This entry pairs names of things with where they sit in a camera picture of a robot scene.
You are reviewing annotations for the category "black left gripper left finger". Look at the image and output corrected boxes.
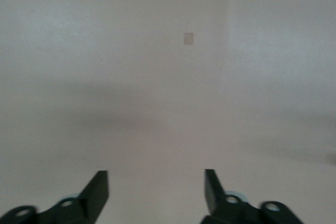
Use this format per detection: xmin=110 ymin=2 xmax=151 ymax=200
xmin=0 ymin=170 xmax=109 ymax=224

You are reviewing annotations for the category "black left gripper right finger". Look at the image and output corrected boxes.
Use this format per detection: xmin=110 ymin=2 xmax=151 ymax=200
xmin=201 ymin=168 xmax=305 ymax=224

